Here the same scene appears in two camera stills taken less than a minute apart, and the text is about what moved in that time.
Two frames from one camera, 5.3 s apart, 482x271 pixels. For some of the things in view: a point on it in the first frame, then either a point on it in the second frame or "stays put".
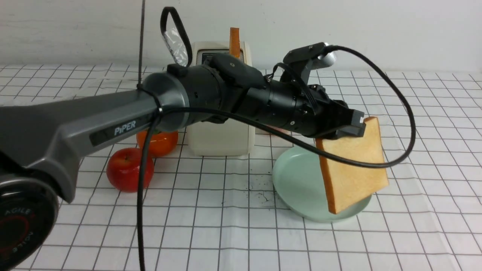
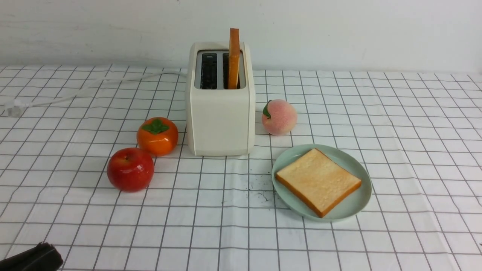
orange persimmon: [162, 143] stays put
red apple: [124, 169] stays put
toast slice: [234, 48] stays put
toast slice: [345, 184] -> [324, 184]
